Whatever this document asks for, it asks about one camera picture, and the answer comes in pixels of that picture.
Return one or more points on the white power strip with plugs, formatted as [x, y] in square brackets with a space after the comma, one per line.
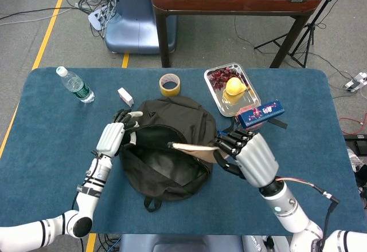
[96, 18]

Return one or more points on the red grape bunch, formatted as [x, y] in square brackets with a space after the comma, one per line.
[219, 78]

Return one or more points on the black floor device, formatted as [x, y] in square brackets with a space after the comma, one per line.
[357, 143]

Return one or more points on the blue printed carton box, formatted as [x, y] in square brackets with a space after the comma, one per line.
[259, 114]

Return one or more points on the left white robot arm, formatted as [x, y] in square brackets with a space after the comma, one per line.
[86, 197]

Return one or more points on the clear plastic water bottle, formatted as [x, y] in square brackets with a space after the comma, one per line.
[76, 86]

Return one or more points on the shiny metal tray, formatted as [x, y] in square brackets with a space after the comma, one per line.
[243, 103]

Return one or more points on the blue-grey robot torso base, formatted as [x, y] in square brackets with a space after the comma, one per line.
[177, 243]

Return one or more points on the black tripod stand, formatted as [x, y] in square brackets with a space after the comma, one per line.
[308, 34]

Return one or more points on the blue-grey machine base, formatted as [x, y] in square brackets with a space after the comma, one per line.
[134, 20]

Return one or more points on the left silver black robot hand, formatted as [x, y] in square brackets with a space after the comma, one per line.
[110, 139]

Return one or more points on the small white box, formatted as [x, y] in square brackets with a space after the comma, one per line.
[125, 96]

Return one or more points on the pink pack under carton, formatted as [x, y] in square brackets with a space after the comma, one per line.
[243, 110]

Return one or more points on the yellow pear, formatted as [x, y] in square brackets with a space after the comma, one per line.
[233, 87]

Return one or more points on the brown wooden table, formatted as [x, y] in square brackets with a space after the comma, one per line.
[238, 0]

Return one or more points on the yellow tape roll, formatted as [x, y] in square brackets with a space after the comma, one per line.
[169, 91]

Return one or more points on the blue cookie snack packet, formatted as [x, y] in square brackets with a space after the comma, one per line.
[219, 133]

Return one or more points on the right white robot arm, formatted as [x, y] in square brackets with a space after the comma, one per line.
[286, 209]

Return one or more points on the blue table mat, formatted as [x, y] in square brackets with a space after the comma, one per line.
[43, 126]

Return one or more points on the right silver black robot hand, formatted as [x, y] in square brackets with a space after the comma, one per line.
[256, 160]

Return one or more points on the brown kraft spiral notebook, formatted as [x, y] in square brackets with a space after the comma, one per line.
[200, 150]

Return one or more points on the white sneaker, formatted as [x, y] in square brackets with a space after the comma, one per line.
[355, 159]

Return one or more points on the black fabric backpack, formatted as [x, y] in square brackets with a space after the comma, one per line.
[183, 114]

